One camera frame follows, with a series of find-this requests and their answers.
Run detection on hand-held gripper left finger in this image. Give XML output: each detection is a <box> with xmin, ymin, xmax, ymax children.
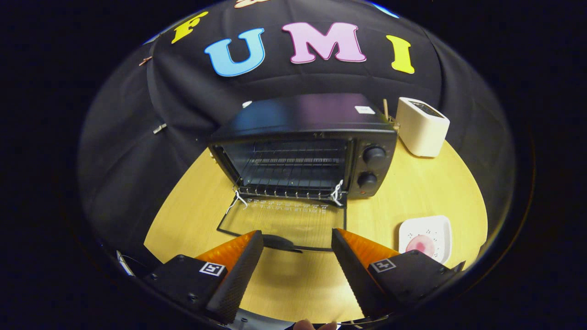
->
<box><xmin>144</xmin><ymin>230</ymin><xmax>265</xmax><ymax>325</ymax></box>

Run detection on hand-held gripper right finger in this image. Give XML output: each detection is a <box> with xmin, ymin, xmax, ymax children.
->
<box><xmin>331</xmin><ymin>228</ymin><xmax>466</xmax><ymax>319</ymax></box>

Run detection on pink round food piece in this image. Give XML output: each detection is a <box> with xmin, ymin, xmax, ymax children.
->
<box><xmin>405</xmin><ymin>235</ymin><xmax>435</xmax><ymax>257</ymax></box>

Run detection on white square plate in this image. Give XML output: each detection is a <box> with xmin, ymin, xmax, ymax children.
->
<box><xmin>398</xmin><ymin>215</ymin><xmax>453</xmax><ymax>265</ymax></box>

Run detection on black toaster oven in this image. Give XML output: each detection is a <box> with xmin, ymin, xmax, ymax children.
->
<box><xmin>209</xmin><ymin>94</ymin><xmax>399</xmax><ymax>253</ymax></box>

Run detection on white bread toaster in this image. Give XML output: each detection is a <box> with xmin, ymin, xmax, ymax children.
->
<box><xmin>395</xmin><ymin>97</ymin><xmax>450</xmax><ymax>158</ymax></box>

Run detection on metal wire oven rack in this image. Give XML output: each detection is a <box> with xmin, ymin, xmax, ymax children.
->
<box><xmin>236</xmin><ymin>140</ymin><xmax>347</xmax><ymax>202</ymax></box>

